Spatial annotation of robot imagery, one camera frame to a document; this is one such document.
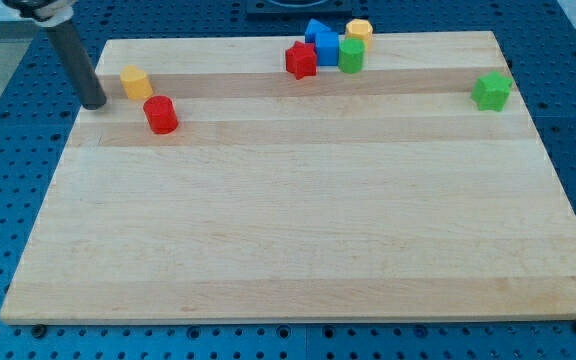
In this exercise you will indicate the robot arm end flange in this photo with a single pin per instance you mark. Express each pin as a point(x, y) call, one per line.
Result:
point(44, 13)

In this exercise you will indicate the yellow heart block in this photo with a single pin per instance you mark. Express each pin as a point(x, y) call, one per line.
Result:
point(136, 83)

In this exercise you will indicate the wooden board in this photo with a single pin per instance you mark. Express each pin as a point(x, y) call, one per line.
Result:
point(380, 196)

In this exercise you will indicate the red star block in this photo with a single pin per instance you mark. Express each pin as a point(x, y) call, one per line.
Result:
point(301, 60)

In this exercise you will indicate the blue cube block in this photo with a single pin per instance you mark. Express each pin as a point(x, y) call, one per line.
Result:
point(327, 48)

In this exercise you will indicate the red cylinder block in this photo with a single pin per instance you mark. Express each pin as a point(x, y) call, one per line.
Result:
point(161, 115)

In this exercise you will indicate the green cylinder block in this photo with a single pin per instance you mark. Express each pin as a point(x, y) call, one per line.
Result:
point(351, 55)

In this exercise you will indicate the blue triangle block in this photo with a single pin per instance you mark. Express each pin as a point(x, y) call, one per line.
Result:
point(313, 28)

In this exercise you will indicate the yellow hexagon block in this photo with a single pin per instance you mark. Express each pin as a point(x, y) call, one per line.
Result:
point(360, 29)

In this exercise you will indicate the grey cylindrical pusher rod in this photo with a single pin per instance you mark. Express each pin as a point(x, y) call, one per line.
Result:
point(77, 64)

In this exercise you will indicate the green star block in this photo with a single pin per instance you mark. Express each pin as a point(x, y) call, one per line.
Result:
point(491, 91)

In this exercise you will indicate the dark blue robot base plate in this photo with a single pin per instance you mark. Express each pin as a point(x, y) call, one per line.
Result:
point(263, 8)

